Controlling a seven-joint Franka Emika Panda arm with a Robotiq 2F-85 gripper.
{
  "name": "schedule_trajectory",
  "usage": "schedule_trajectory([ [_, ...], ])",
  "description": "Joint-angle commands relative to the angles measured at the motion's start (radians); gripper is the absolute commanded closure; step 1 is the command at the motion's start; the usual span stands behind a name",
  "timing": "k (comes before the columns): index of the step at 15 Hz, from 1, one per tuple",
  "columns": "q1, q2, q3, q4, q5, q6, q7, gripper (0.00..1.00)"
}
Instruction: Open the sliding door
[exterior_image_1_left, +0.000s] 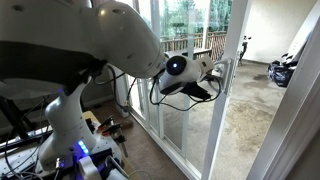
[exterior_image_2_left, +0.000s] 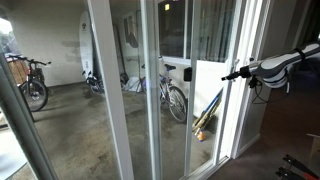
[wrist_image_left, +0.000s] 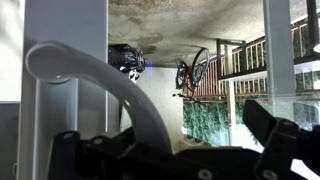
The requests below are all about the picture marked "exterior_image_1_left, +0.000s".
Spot white plastic mount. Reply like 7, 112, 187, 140
78, 155, 103, 180

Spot white door jamb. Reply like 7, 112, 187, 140
246, 19, 320, 180

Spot silver connector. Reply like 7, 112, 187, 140
54, 156, 65, 170

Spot white perforated mounting plate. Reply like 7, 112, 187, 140
0, 128, 124, 180

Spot white surfboard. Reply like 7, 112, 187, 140
288, 0, 320, 64

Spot black garbage bag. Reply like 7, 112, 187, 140
267, 59, 296, 88

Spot red bicycle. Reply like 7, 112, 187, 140
238, 34, 252, 66

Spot wooden balcony railing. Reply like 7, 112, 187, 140
159, 30, 228, 63

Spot black base cable bundle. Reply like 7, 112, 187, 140
0, 99, 48, 180

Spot white framed sliding glass door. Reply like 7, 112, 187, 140
156, 0, 253, 180

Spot white fixed glass door panel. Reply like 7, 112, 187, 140
113, 0, 201, 180

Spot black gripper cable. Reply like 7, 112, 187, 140
93, 63, 223, 113

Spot white cable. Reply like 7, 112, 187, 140
104, 154, 153, 180

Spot white door handle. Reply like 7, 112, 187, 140
213, 58, 234, 96

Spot red black bar clamp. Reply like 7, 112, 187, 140
97, 114, 116, 132
101, 123, 129, 158

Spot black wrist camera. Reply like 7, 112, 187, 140
181, 81, 213, 101

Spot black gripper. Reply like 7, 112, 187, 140
203, 72, 222, 83

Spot green hedge trees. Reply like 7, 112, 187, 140
159, 0, 234, 34

